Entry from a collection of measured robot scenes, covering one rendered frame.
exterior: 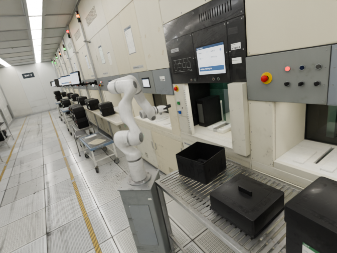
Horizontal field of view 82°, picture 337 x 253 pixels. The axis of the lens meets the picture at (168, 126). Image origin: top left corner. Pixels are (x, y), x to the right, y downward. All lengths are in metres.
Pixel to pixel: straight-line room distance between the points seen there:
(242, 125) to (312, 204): 0.69
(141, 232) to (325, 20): 1.80
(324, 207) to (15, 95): 14.76
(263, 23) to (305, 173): 0.91
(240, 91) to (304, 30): 0.45
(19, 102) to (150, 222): 13.73
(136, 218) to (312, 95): 1.46
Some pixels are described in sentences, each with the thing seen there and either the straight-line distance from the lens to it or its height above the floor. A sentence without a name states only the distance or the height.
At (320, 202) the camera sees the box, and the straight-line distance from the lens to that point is 0.98.
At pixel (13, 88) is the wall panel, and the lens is 14.90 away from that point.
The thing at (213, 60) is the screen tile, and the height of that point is 1.56.
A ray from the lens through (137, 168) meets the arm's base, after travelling 1.56.
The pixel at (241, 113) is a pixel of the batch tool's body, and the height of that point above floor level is 1.20.
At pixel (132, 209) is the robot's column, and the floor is 0.57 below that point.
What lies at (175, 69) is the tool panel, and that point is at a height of 1.54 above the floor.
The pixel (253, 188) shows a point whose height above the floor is 0.86.
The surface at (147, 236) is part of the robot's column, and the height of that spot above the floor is 0.29.
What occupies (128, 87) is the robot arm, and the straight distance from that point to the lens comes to 1.43.
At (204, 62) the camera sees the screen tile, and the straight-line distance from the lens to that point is 1.64.
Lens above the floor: 1.61
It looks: 18 degrees down
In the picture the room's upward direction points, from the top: 10 degrees counter-clockwise
